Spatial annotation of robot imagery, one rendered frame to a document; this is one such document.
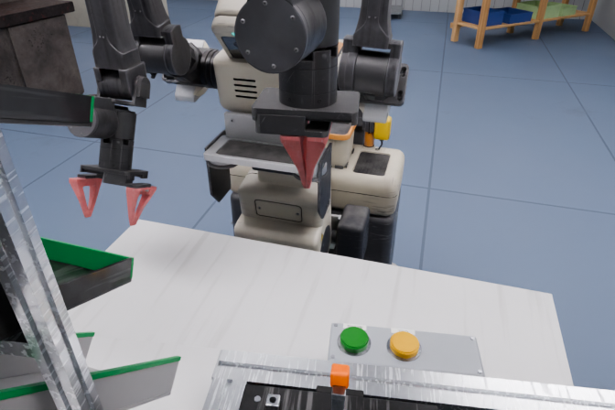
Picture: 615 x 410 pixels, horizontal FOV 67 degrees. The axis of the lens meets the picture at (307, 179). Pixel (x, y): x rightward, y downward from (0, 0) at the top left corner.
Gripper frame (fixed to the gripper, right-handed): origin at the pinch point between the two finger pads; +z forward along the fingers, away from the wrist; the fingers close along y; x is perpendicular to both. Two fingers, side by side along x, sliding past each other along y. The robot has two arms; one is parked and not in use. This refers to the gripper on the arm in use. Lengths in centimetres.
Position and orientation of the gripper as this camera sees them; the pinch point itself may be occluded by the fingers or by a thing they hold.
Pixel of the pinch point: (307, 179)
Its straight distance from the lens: 50.7
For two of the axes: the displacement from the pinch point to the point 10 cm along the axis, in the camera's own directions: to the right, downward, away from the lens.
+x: 1.3, -4.8, 8.7
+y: 9.9, 0.7, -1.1
